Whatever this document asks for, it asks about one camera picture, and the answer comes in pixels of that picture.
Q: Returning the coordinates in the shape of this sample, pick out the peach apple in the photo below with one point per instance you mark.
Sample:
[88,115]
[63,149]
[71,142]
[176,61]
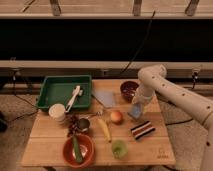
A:
[116,117]

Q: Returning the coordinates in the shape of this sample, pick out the green plastic cup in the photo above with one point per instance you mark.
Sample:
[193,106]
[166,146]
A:
[119,149]

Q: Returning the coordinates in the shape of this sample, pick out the blue sponge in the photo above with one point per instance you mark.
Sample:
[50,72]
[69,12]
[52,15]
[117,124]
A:
[136,111]

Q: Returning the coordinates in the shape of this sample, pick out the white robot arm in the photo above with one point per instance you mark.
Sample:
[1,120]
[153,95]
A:
[153,79]

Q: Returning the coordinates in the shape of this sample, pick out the metal cup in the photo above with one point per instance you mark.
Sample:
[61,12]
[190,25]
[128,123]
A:
[83,124]

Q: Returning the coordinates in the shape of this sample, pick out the white plastic cup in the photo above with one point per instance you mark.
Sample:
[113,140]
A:
[57,112]

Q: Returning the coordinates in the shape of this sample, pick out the orange bowl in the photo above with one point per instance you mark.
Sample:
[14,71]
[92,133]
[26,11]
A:
[87,150]

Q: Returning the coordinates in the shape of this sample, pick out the dark brown bowl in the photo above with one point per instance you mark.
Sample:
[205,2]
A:
[128,89]

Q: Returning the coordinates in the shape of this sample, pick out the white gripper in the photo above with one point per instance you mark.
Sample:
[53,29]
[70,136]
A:
[143,96]

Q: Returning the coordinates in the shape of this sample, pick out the yellow banana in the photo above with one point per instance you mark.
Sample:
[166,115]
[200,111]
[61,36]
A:
[105,129]

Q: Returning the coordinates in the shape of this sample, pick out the wooden folding table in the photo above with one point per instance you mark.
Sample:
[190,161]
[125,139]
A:
[45,145]

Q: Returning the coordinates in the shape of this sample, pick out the blue-grey cloth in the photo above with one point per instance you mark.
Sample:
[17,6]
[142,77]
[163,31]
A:
[106,98]

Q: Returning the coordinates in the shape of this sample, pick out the green plastic tray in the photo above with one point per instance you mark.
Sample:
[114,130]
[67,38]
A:
[58,89]

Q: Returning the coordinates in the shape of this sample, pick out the striped block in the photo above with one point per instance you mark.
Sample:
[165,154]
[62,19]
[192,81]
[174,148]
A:
[142,130]

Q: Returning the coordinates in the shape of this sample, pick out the green cucumber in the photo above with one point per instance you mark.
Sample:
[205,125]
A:
[77,150]

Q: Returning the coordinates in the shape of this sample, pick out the dark red grapes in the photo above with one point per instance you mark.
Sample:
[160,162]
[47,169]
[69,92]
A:
[72,125]

